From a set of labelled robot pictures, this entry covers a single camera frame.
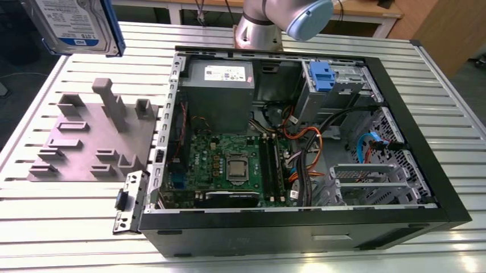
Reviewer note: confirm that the hard disk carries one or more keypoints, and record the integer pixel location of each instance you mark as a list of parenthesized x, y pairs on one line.
[(76, 22)]

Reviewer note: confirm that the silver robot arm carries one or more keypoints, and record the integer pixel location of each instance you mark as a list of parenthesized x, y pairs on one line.
[(262, 34)]

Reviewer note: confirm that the metal disk bay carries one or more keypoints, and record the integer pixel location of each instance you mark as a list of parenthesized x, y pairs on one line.
[(372, 185)]

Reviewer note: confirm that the silver CPU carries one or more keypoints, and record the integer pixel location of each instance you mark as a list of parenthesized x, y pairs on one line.
[(238, 168)]

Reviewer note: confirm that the grey power supply unit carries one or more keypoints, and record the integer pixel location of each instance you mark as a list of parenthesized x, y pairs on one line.
[(221, 108)]

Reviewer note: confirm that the black RAM slot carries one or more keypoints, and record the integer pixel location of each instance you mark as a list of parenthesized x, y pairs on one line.
[(267, 167), (278, 167)]

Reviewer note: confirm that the green motherboard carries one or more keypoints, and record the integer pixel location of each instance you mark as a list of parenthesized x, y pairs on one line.
[(205, 159)]

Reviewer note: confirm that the CPU socket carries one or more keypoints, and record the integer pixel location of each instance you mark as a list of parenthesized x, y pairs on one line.
[(239, 182)]

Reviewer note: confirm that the black graphics card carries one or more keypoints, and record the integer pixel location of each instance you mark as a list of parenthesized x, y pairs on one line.
[(227, 200)]

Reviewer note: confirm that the grey metal drive cage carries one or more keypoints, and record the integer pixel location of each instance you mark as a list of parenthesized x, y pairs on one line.
[(326, 102)]

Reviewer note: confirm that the blue drive latch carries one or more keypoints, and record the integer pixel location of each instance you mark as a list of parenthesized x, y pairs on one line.
[(322, 75)]

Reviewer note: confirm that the black PC case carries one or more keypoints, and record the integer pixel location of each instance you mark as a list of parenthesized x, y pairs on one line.
[(266, 236)]

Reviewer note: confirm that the grey parts rack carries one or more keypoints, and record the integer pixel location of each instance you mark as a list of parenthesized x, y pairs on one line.
[(99, 142)]

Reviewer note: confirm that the black table corner cap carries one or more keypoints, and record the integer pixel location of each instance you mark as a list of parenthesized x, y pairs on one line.
[(416, 43)]

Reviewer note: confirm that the small black desk item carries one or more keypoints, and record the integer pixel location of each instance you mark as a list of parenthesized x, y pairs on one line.
[(385, 3)]

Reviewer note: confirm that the dark floor object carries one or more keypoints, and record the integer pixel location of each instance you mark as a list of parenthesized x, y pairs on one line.
[(3, 89)]

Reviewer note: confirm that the wooden cabinet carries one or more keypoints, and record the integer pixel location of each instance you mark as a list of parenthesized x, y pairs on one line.
[(448, 28)]

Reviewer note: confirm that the black chair base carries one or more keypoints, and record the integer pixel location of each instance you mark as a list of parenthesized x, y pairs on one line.
[(481, 61)]

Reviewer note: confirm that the metal expansion slot bracket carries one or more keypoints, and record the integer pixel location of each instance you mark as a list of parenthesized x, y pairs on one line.
[(137, 199)]

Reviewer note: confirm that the blue bracket clip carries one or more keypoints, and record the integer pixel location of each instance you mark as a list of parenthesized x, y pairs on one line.
[(122, 199)]

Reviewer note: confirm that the wooden desk white frame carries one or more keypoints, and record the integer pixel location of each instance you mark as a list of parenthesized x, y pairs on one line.
[(372, 10)]

